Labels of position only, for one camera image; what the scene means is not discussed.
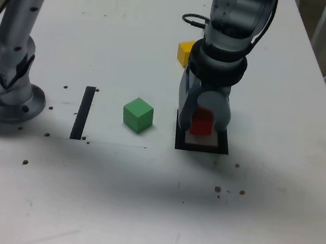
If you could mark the red cube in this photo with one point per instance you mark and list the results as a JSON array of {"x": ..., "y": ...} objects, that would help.
[{"x": 201, "y": 127}]

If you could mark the green cube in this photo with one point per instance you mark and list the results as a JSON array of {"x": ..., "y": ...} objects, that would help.
[{"x": 136, "y": 115}]

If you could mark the white metal frame post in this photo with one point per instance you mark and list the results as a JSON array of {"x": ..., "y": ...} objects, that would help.
[{"x": 323, "y": 22}]

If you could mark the black tape square outline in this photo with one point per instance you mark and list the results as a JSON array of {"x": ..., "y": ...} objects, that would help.
[{"x": 201, "y": 148}]

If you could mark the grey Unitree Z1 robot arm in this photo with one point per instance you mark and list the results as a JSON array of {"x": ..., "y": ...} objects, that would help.
[{"x": 22, "y": 4}]

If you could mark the yellow cube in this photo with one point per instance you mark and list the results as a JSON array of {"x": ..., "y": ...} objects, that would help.
[{"x": 184, "y": 52}]

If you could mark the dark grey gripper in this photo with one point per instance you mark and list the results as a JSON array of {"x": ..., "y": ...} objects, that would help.
[{"x": 215, "y": 89}]

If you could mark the black tape strip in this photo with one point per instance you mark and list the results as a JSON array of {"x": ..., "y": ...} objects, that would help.
[{"x": 82, "y": 114}]

